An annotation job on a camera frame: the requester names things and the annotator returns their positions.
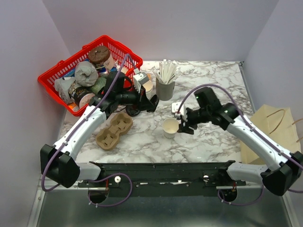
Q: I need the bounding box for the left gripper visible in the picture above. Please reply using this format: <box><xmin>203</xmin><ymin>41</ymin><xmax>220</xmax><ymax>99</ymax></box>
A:
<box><xmin>116</xmin><ymin>84</ymin><xmax>155</xmax><ymax>113</ymax></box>

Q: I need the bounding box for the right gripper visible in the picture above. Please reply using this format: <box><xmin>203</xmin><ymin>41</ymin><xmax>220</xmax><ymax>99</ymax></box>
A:
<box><xmin>177</xmin><ymin>106</ymin><xmax>210</xmax><ymax>135</ymax></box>

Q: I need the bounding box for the black coffee cup lid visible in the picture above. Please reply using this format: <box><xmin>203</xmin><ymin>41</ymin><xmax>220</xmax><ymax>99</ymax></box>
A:
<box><xmin>126</xmin><ymin>105</ymin><xmax>141</xmax><ymax>117</ymax></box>

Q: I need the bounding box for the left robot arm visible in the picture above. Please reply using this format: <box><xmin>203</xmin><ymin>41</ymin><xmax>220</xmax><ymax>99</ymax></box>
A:
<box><xmin>40</xmin><ymin>71</ymin><xmax>159</xmax><ymax>188</ymax></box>

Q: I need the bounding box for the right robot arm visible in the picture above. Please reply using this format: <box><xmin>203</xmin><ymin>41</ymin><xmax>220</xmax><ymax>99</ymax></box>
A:
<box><xmin>171</xmin><ymin>84</ymin><xmax>303</xmax><ymax>196</ymax></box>

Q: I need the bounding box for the white paper cup stack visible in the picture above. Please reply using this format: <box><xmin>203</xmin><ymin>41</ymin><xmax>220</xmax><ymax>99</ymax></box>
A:
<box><xmin>143</xmin><ymin>80</ymin><xmax>153</xmax><ymax>99</ymax></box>

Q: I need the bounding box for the grey straw holder cup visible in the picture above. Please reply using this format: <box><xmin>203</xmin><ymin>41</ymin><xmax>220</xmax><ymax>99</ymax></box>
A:
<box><xmin>156</xmin><ymin>79</ymin><xmax>175</xmax><ymax>101</ymax></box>

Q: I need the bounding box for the red plastic basket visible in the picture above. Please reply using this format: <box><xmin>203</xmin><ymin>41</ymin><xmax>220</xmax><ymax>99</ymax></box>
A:
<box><xmin>37</xmin><ymin>35</ymin><xmax>143</xmax><ymax>116</ymax></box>

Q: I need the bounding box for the white paper straws bundle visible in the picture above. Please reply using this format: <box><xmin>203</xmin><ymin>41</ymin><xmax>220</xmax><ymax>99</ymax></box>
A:
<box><xmin>151</xmin><ymin>59</ymin><xmax>180</xmax><ymax>85</ymax></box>

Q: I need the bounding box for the green avocado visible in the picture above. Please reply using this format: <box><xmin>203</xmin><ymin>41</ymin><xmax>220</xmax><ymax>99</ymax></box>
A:
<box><xmin>89</xmin><ymin>77</ymin><xmax>107</xmax><ymax>95</ymax></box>

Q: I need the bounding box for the cardboard cup carrier tray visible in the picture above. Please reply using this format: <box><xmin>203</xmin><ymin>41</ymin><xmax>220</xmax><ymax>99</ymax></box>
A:
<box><xmin>96</xmin><ymin>113</ymin><xmax>133</xmax><ymax>151</ymax></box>

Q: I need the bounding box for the black printed paper cup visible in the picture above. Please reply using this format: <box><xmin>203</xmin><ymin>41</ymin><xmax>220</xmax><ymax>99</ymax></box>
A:
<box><xmin>69</xmin><ymin>87</ymin><xmax>95</xmax><ymax>109</ymax></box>

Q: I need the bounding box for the grey crumpled paper bag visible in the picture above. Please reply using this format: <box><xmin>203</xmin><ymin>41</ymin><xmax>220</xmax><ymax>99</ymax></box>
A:
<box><xmin>74</xmin><ymin>61</ymin><xmax>98</xmax><ymax>87</ymax></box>

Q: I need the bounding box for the brown lidded ice cream tub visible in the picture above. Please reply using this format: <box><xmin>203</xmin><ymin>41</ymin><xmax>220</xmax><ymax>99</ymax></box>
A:
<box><xmin>88</xmin><ymin>45</ymin><xmax>110</xmax><ymax>65</ymax></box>

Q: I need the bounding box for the white crumpled paper wrapper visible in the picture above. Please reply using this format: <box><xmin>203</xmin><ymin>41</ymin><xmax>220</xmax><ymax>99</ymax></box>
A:
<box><xmin>54</xmin><ymin>77</ymin><xmax>75</xmax><ymax>104</ymax></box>

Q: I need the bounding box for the brown paper bag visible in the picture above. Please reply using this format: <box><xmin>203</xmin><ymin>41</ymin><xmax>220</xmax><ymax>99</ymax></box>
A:
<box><xmin>250</xmin><ymin>105</ymin><xmax>303</xmax><ymax>152</ymax></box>

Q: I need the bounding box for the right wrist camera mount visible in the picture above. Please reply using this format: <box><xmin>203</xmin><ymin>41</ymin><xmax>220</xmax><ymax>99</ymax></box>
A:
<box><xmin>171</xmin><ymin>102</ymin><xmax>187</xmax><ymax>121</ymax></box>

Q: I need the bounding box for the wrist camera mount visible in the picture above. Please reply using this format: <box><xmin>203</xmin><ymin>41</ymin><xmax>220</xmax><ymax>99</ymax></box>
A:
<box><xmin>171</xmin><ymin>102</ymin><xmax>187</xmax><ymax>121</ymax></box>
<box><xmin>133</xmin><ymin>71</ymin><xmax>149</xmax><ymax>92</ymax></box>

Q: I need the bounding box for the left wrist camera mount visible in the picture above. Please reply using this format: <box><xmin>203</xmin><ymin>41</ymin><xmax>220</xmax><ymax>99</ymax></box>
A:
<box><xmin>133</xmin><ymin>71</ymin><xmax>149</xmax><ymax>92</ymax></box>

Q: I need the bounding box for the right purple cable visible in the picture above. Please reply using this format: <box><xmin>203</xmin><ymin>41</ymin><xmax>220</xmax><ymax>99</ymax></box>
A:
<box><xmin>175</xmin><ymin>83</ymin><xmax>303</xmax><ymax>207</ymax></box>

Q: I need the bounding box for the purple cable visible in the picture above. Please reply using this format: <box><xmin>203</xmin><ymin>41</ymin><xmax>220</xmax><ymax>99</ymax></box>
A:
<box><xmin>175</xmin><ymin>83</ymin><xmax>303</xmax><ymax>207</ymax></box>
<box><xmin>41</xmin><ymin>53</ymin><xmax>141</xmax><ymax>208</ymax></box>

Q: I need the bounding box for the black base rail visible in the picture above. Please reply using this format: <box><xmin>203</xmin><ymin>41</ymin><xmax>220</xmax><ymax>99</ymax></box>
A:
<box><xmin>78</xmin><ymin>161</ymin><xmax>246</xmax><ymax>197</ymax></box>

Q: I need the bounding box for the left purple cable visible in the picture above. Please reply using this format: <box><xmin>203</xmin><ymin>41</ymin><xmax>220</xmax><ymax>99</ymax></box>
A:
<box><xmin>41</xmin><ymin>53</ymin><xmax>141</xmax><ymax>208</ymax></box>

